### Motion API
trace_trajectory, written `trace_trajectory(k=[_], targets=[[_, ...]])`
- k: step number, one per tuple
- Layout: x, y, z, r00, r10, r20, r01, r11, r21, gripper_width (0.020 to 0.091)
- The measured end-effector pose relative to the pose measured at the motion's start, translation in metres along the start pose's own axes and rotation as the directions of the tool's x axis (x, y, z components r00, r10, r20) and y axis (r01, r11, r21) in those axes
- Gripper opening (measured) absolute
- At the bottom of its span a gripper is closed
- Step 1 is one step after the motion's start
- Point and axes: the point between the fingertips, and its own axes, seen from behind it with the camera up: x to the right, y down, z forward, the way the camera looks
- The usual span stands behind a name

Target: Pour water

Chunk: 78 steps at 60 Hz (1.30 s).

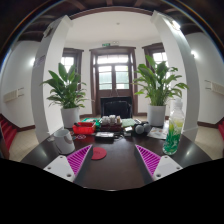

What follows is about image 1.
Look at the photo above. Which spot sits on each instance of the white mug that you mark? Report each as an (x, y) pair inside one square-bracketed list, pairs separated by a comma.
[(65, 141)]

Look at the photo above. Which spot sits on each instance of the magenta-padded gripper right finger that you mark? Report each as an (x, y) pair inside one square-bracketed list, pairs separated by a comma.
[(150, 160)]

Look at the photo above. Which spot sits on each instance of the potted plant in white pot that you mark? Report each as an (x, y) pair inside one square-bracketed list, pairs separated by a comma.
[(156, 115), (70, 116)]

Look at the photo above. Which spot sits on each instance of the green cloth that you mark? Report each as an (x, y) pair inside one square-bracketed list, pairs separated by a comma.
[(128, 122)]

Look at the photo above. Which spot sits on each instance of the red plastic box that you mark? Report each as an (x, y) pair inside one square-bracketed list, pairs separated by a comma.
[(83, 128)]

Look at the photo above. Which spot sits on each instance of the black flat device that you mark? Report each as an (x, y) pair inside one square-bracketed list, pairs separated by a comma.
[(104, 135)]

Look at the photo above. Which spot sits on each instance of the dark tray with small jars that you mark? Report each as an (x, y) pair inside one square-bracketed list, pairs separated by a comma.
[(110, 127)]

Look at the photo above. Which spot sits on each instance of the printed paper leaflet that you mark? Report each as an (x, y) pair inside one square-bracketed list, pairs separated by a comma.
[(157, 133)]

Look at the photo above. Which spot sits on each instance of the brown glazed double door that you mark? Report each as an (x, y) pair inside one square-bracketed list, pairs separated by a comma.
[(113, 76)]

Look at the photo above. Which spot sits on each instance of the green exit sign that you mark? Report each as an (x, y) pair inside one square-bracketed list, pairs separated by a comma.
[(106, 44)]

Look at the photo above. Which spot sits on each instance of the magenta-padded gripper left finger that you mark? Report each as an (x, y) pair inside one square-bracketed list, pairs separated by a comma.
[(78, 160)]

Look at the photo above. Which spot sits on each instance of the clear green-labelled drink bottle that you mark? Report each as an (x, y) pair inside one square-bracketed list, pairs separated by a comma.
[(173, 133)]

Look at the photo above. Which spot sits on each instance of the small notice on pillar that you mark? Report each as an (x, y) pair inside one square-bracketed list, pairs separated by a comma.
[(39, 61)]

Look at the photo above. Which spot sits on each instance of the brown framed window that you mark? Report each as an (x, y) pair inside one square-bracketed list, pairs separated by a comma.
[(159, 56), (68, 61)]

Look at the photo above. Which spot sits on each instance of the black chair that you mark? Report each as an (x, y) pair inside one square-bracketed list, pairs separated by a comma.
[(116, 107)]

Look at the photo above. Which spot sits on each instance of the small round printed disc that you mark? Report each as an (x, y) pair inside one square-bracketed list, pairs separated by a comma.
[(73, 135), (81, 137)]

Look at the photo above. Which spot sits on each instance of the flat round red coaster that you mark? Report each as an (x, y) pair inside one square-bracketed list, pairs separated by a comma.
[(99, 153)]

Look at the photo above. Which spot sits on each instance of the white wall radiator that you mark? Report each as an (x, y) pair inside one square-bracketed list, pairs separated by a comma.
[(216, 88), (12, 95)]

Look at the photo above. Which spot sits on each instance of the red carpeted staircase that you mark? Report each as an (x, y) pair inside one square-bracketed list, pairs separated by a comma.
[(8, 131)]

